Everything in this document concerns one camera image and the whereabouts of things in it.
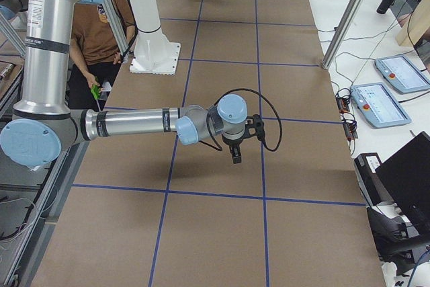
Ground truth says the wooden board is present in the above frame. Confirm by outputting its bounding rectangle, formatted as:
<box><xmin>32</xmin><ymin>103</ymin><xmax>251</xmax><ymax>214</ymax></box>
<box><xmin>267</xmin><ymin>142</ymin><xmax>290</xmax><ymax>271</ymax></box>
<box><xmin>396</xmin><ymin>0</ymin><xmax>429</xmax><ymax>46</ymax></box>

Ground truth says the near teach pendant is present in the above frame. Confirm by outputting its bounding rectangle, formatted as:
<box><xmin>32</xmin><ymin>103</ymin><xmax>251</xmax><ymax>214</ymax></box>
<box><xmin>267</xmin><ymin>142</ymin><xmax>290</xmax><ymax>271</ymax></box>
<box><xmin>350</xmin><ymin>83</ymin><xmax>412</xmax><ymax>128</ymax></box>

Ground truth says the teach pendant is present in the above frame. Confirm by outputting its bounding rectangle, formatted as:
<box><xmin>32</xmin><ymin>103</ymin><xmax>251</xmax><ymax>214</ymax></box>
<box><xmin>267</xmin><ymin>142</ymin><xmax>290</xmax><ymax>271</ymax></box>
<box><xmin>374</xmin><ymin>55</ymin><xmax>429</xmax><ymax>94</ymax></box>
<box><xmin>350</xmin><ymin>83</ymin><xmax>412</xmax><ymax>128</ymax></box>

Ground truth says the green handled tool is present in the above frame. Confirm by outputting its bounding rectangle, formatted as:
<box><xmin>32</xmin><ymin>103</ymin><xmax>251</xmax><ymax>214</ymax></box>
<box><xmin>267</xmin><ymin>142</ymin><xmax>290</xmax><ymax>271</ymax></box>
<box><xmin>90</xmin><ymin>77</ymin><xmax>102</xmax><ymax>112</ymax></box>

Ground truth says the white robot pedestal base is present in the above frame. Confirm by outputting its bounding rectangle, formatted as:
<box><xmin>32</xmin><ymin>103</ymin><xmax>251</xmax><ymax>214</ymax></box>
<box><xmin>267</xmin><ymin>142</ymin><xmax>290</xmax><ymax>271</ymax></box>
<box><xmin>130</xmin><ymin>0</ymin><xmax>181</xmax><ymax>75</ymax></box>

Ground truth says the black computer box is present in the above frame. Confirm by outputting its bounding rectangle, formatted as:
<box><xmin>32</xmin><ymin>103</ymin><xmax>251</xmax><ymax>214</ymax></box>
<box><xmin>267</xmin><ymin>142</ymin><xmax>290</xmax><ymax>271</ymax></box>
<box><xmin>353</xmin><ymin>153</ymin><xmax>392</xmax><ymax>206</ymax></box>

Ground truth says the aluminium frame post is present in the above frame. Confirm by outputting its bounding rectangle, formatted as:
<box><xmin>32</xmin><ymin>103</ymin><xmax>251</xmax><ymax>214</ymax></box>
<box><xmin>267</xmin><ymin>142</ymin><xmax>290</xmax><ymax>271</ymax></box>
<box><xmin>321</xmin><ymin>0</ymin><xmax>363</xmax><ymax>70</ymax></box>

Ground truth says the aluminium side frame strut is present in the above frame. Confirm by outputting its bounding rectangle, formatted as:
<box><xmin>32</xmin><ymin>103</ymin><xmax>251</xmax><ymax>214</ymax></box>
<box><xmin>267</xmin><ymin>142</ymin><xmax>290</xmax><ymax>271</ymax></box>
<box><xmin>103</xmin><ymin>0</ymin><xmax>128</xmax><ymax>63</ymax></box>

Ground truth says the orange electronics board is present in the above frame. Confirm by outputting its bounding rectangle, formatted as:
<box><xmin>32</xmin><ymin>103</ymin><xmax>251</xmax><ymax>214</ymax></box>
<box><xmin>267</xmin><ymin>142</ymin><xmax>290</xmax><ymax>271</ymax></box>
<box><xmin>335</xmin><ymin>96</ymin><xmax>351</xmax><ymax>114</ymax></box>

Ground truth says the person in brown shirt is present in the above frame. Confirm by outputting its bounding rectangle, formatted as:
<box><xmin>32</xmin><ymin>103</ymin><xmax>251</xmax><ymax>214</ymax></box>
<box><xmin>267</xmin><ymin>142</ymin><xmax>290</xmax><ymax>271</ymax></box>
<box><xmin>68</xmin><ymin>3</ymin><xmax>122</xmax><ymax>111</ymax></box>

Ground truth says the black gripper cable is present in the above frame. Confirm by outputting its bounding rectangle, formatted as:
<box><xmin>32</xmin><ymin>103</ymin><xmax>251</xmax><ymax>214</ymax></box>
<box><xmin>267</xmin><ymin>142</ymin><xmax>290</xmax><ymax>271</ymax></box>
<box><xmin>201</xmin><ymin>88</ymin><xmax>283</xmax><ymax>153</ymax></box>

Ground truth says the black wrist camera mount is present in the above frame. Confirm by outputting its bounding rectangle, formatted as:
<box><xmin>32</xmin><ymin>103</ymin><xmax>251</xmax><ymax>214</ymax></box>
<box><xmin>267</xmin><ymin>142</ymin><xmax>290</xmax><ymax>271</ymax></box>
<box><xmin>243</xmin><ymin>114</ymin><xmax>265</xmax><ymax>142</ymax></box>

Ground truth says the far teach pendant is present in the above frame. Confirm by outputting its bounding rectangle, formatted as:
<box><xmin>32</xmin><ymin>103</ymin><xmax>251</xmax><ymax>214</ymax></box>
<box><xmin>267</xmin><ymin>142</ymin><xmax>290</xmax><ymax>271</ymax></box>
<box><xmin>374</xmin><ymin>55</ymin><xmax>429</xmax><ymax>94</ymax></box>

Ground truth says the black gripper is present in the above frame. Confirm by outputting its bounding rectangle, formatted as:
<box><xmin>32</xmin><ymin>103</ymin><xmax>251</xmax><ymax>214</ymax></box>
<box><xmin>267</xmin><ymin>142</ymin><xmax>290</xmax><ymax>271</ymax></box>
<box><xmin>222</xmin><ymin>131</ymin><xmax>245</xmax><ymax>164</ymax></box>

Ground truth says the black laptop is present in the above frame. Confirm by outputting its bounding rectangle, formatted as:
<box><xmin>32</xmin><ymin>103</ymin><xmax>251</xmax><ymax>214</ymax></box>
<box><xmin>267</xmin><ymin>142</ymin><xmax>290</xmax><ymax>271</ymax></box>
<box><xmin>376</xmin><ymin>131</ymin><xmax>429</xmax><ymax>234</ymax></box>

